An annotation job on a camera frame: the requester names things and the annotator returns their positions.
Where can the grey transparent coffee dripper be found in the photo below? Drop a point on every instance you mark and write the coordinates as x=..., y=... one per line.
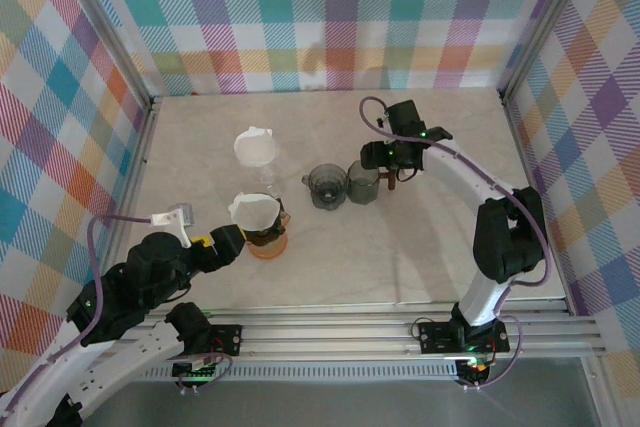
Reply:
x=325, y=184

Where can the olive transparent coffee dripper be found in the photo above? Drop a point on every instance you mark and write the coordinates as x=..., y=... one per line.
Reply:
x=262, y=238

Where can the orange transparent coffee server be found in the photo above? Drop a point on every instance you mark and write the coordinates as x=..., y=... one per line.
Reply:
x=267, y=253

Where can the clear transparent coffee dripper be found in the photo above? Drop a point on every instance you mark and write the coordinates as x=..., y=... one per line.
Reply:
x=267, y=169

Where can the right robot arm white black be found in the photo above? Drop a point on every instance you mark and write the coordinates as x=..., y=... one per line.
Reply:
x=505, y=237

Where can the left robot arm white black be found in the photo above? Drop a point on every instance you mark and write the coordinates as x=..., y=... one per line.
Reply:
x=60, y=372

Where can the left controller circuit board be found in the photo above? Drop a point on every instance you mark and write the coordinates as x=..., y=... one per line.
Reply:
x=195, y=372

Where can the controller circuit board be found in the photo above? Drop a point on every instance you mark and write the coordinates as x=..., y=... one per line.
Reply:
x=195, y=372
x=472, y=369

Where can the right controller circuit board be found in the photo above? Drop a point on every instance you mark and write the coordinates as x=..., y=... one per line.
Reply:
x=472, y=369

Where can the aluminium side rail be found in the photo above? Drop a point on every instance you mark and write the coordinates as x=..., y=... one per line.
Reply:
x=530, y=167
x=135, y=187

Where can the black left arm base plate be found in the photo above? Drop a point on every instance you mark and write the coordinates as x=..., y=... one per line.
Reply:
x=225, y=339

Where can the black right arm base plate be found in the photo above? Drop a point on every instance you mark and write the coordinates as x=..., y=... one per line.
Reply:
x=435, y=337

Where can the aluminium mounting rail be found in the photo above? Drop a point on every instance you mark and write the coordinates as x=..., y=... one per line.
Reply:
x=325, y=342

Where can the aluminium frame post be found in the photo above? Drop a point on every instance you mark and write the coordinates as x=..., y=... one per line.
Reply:
x=116, y=42
x=546, y=22

